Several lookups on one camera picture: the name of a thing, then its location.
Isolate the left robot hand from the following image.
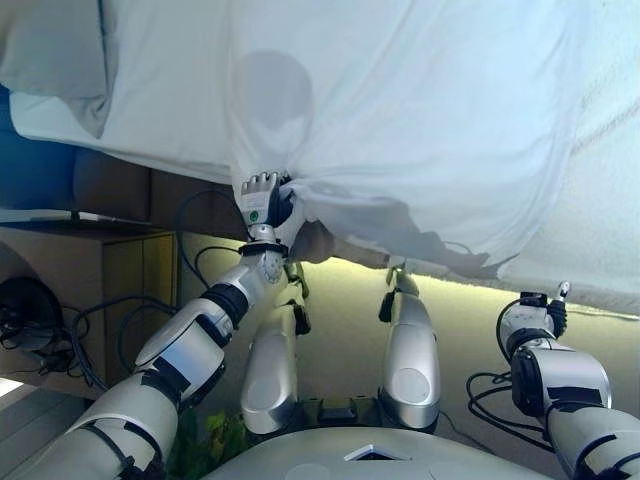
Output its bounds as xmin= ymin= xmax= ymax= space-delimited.
xmin=239 ymin=169 xmax=298 ymax=229

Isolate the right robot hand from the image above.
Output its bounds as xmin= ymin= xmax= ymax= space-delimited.
xmin=497 ymin=280 xmax=570 ymax=351

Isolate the white bed sheet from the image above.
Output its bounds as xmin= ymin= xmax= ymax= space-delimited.
xmin=9 ymin=0 xmax=640 ymax=301

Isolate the silver right robot leg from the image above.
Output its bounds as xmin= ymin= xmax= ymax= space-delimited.
xmin=377 ymin=259 xmax=442 ymax=432

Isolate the silver robot leg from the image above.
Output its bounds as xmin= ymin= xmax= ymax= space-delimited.
xmin=377 ymin=259 xmax=442 ymax=432
xmin=239 ymin=259 xmax=314 ymax=436

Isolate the wooden nightstand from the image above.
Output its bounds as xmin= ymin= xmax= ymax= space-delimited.
xmin=0 ymin=227 xmax=180 ymax=401

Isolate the silver left robot leg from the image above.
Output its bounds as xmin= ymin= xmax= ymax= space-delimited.
xmin=239 ymin=259 xmax=314 ymax=436

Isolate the green leafy plant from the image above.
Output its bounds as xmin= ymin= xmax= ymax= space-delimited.
xmin=168 ymin=408 xmax=252 ymax=480

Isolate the grey robot torso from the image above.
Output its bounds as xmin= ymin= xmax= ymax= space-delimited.
xmin=199 ymin=394 xmax=586 ymax=480

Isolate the round black device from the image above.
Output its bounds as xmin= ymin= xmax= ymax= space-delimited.
xmin=0 ymin=276 xmax=65 ymax=354

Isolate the large white pillow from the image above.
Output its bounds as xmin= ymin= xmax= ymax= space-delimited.
xmin=0 ymin=0 xmax=120 ymax=142

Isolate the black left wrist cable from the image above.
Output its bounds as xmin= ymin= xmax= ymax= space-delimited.
xmin=175 ymin=188 xmax=247 ymax=302

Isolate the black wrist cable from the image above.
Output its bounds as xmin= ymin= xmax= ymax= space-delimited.
xmin=175 ymin=188 xmax=247 ymax=302
xmin=466 ymin=369 xmax=557 ymax=454

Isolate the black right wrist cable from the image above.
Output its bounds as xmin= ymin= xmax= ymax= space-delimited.
xmin=466 ymin=369 xmax=557 ymax=454

